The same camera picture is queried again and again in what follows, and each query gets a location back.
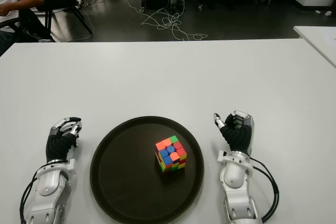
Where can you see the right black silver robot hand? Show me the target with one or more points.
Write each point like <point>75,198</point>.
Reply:
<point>239,137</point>

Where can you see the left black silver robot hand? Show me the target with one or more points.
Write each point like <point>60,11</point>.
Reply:
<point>57,146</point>

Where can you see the multicoloured Rubik's cube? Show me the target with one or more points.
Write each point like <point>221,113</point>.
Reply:
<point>170,155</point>

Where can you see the dark brown round plate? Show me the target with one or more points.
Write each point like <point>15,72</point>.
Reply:
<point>126,171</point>

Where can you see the white side table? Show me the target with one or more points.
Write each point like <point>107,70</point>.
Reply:
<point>320,40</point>

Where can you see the black office chair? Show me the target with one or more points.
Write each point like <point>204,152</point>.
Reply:
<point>61,1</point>

